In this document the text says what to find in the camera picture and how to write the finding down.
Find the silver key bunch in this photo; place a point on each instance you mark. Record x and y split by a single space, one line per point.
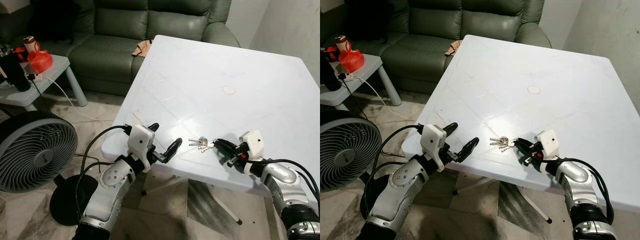
502 143
201 143

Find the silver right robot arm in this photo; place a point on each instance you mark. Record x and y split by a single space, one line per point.
575 182
282 185

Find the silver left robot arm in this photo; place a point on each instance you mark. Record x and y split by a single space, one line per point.
400 187
111 187

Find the white plastic square table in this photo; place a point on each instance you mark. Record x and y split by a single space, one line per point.
225 75
530 75

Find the tan cloth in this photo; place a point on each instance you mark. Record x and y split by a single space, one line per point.
141 50
454 48

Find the small grey side table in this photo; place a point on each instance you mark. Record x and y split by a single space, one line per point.
370 67
50 85

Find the green leather sofa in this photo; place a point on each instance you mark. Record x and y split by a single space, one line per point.
440 27
125 30

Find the grey black floor fan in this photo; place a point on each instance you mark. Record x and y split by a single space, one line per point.
345 150
35 150

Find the black bottle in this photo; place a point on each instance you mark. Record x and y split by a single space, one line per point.
327 75
14 72

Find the white power strip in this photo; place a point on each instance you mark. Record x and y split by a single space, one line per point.
346 76
35 77

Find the red plastic bag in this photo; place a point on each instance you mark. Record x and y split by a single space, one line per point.
351 60
40 61

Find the orange black tool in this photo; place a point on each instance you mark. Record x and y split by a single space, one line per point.
21 53
330 50

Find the black garment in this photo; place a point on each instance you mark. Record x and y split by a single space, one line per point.
372 17
55 17

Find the brown paper cup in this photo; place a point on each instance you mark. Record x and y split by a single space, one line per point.
341 43
30 44

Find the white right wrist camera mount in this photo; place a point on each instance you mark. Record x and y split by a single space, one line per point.
549 141
253 142

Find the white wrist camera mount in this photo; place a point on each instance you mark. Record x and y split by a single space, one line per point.
253 142
432 141
549 141
140 142

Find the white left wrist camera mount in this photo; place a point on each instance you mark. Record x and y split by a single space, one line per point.
140 142
432 141

